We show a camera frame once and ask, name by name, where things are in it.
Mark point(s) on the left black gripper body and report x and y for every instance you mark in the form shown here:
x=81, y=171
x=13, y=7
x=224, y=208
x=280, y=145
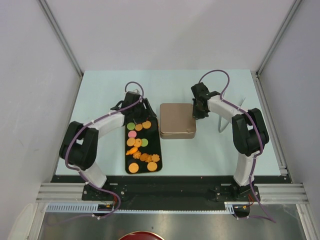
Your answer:
x=140, y=112

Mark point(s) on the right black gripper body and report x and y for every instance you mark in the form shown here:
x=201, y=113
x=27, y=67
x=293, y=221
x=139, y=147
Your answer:
x=198, y=113

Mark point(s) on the round orange cookie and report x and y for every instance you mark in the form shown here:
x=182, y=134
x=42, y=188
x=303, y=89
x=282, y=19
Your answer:
x=147, y=124
x=133, y=168
x=152, y=166

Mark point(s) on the pink round cookie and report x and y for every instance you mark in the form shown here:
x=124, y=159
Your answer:
x=132, y=134

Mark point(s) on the square tin lid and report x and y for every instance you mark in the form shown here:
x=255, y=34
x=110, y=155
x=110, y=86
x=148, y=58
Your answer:
x=177, y=117

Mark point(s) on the square cookie tin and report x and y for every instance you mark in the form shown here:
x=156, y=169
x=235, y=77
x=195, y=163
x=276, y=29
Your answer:
x=177, y=135

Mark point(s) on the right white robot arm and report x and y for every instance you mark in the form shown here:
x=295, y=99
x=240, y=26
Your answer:
x=249, y=131

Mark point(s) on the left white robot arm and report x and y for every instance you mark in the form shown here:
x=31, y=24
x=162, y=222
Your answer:
x=80, y=144

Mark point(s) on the light green round cookie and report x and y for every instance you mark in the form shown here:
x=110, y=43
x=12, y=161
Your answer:
x=131, y=126

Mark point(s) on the black cookie tray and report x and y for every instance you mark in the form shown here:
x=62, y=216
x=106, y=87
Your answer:
x=135, y=153

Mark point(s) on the flower shaped orange cookie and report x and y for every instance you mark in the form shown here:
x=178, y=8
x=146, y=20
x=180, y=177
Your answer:
x=155, y=158

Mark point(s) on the red round object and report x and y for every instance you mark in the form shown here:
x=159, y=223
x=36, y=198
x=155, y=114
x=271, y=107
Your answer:
x=141, y=235

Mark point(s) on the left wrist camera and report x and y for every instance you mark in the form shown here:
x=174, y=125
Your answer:
x=136, y=91

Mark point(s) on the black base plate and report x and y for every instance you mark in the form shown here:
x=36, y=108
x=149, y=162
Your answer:
x=175, y=192

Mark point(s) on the white cable duct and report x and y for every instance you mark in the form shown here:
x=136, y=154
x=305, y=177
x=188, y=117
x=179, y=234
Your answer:
x=103, y=209

